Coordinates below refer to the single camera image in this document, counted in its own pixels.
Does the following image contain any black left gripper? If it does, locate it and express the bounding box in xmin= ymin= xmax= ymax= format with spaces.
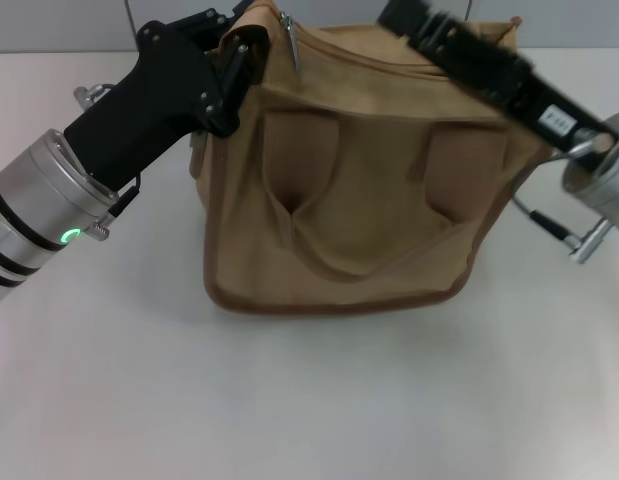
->
xmin=63 ymin=0 xmax=268 ymax=191

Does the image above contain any left gripper cable with connectors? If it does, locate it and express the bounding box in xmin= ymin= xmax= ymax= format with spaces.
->
xmin=73 ymin=82 xmax=143 ymax=242

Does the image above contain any gripper cable with connectors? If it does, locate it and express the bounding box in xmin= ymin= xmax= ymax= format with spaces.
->
xmin=73 ymin=82 xmax=143 ymax=242
xmin=511 ymin=129 xmax=613 ymax=265

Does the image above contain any khaki canvas food bag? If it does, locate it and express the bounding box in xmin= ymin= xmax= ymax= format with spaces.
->
xmin=188 ymin=0 xmax=553 ymax=316

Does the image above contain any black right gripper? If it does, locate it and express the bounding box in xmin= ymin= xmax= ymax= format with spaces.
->
xmin=378 ymin=0 xmax=619 ymax=161

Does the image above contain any right gripper cable with connectors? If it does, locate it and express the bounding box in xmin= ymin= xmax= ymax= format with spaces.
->
xmin=511 ymin=129 xmax=613 ymax=265

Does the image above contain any silver metal zipper pull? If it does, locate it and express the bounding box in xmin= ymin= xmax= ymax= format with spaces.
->
xmin=278 ymin=12 xmax=304 ymax=72

